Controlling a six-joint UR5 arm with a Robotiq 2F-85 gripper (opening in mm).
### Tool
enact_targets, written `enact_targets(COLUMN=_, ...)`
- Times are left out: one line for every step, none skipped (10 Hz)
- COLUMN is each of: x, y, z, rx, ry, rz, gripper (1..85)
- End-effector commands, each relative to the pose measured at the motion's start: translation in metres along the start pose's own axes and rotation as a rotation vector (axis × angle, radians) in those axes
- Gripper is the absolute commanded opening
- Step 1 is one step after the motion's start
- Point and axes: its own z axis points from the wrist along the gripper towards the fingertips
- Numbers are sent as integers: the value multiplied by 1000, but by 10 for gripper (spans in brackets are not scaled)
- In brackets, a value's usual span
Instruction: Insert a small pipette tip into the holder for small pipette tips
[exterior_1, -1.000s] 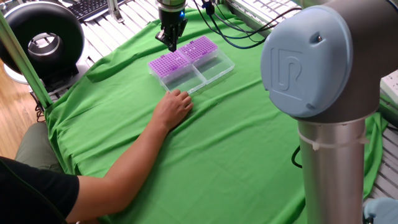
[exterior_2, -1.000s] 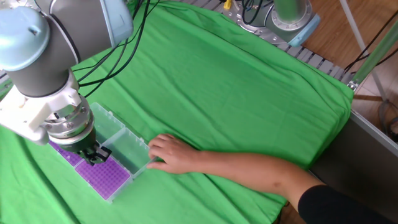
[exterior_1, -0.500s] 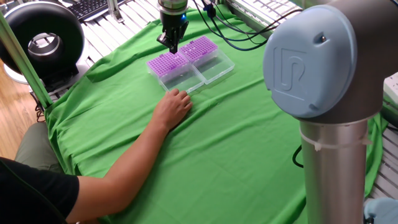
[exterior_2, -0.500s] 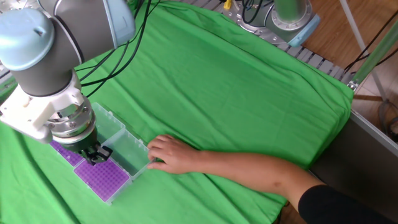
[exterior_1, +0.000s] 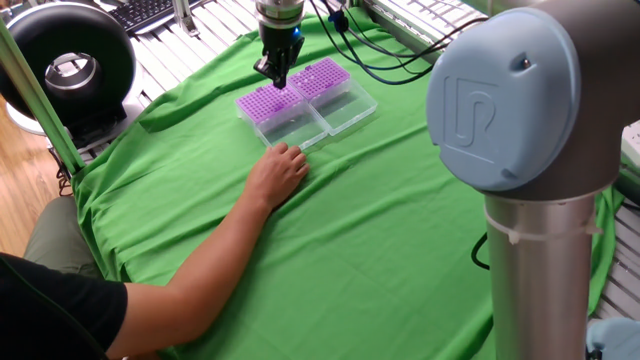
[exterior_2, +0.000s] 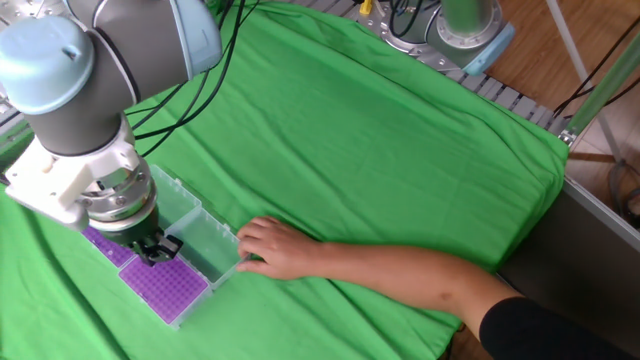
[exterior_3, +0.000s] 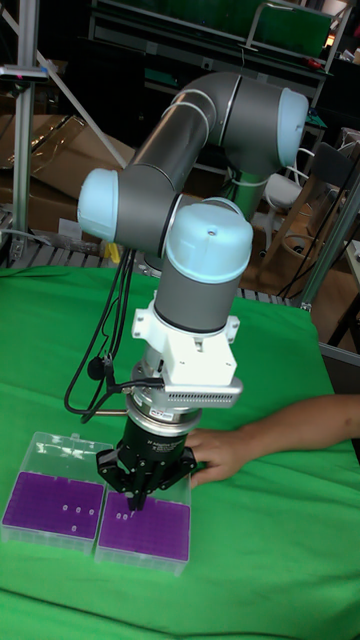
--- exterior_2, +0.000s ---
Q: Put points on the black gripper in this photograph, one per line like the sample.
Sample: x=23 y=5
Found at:
x=135 y=232

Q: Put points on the clear tip box purple rack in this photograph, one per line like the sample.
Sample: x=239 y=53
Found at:
x=170 y=290

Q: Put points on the clear tip box holding tips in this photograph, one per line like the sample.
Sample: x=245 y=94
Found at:
x=172 y=200

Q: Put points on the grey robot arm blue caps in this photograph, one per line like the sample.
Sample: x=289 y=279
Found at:
x=125 y=45

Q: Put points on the person's bare forearm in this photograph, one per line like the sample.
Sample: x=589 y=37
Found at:
x=400 y=275

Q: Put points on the person's bare hand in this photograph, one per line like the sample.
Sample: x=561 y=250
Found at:
x=280 y=250

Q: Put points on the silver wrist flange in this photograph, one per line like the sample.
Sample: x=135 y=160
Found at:
x=120 y=200

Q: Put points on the green table cloth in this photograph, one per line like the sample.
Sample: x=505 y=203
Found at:
x=350 y=150

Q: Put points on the yellow connector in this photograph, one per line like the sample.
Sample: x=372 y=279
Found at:
x=366 y=6

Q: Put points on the black shirt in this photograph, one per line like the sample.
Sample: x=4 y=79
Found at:
x=550 y=335

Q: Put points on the white metal pole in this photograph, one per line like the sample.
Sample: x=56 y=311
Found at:
x=580 y=70

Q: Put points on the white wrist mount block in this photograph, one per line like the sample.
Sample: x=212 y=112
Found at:
x=45 y=180

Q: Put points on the green wrapped frame post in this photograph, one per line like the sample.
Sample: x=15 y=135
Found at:
x=600 y=90

